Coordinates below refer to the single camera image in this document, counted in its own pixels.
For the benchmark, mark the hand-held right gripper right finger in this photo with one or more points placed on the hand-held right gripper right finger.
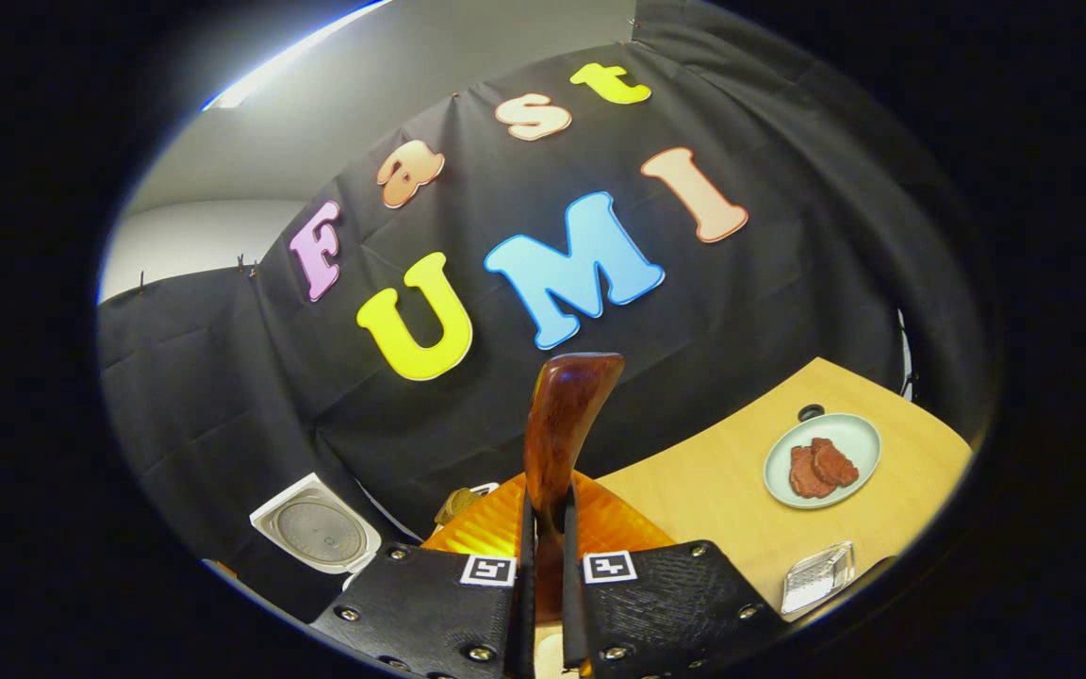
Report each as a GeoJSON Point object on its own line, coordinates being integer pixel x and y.
{"type": "Point", "coordinates": [666, 608]}

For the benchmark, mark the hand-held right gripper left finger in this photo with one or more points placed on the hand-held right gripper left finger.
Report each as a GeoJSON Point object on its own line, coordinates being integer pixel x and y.
{"type": "Point", "coordinates": [430, 613]}

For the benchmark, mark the white rice cooker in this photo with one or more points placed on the white rice cooker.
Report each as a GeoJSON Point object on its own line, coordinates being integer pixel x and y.
{"type": "Point", "coordinates": [317, 528]}

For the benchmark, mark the clear glass chopstick holder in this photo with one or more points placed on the clear glass chopstick holder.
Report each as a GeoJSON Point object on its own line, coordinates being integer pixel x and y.
{"type": "Point", "coordinates": [816, 577]}

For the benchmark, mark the brown wooden spoon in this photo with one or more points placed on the brown wooden spoon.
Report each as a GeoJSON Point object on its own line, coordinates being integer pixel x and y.
{"type": "Point", "coordinates": [562, 415]}

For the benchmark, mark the brown bread slice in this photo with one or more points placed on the brown bread slice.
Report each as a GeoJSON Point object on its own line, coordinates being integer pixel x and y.
{"type": "Point", "coordinates": [453, 506]}

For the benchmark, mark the red meat slice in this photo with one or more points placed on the red meat slice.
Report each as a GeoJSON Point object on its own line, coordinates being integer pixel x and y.
{"type": "Point", "coordinates": [837, 464]}
{"type": "Point", "coordinates": [802, 476]}

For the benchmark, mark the pale green plate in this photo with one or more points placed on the pale green plate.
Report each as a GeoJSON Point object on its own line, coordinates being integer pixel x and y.
{"type": "Point", "coordinates": [859, 438]}

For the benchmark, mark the black backdrop cloth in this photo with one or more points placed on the black backdrop cloth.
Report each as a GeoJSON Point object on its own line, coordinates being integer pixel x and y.
{"type": "Point", "coordinates": [741, 311]}

